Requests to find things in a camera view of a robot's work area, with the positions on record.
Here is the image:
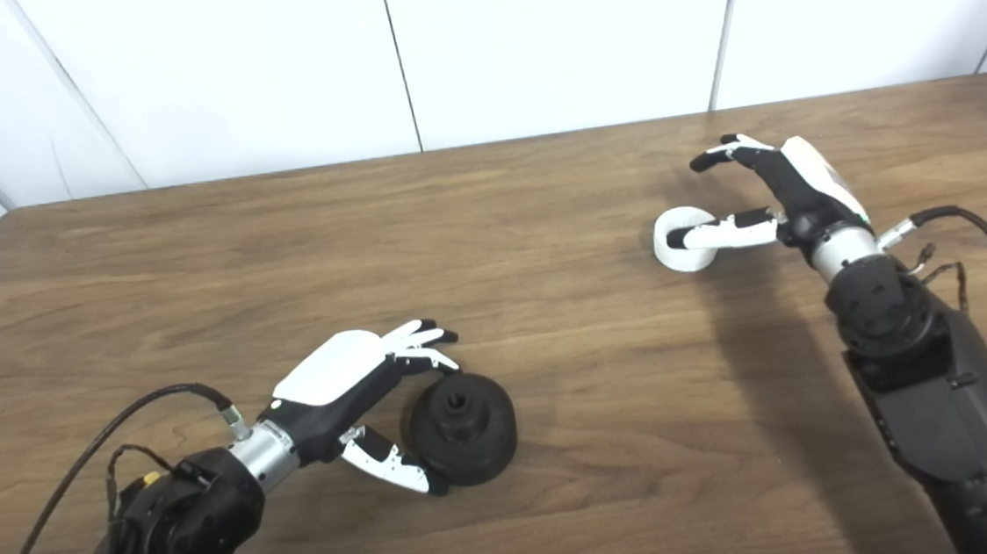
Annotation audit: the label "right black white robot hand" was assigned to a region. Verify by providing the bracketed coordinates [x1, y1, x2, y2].
[658, 123, 876, 268]

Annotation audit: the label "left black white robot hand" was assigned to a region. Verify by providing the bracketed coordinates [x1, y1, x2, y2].
[263, 316, 472, 510]

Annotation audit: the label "round black part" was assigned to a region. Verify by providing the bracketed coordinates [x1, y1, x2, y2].
[402, 367, 525, 494]

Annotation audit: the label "white toothed ring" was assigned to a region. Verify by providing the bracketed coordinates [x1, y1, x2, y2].
[650, 203, 728, 277]

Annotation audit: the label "right thin dark wires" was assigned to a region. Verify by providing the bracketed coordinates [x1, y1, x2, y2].
[900, 239, 972, 318]

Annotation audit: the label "left thin wires yellow plug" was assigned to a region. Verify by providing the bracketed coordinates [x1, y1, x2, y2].
[101, 437, 213, 522]

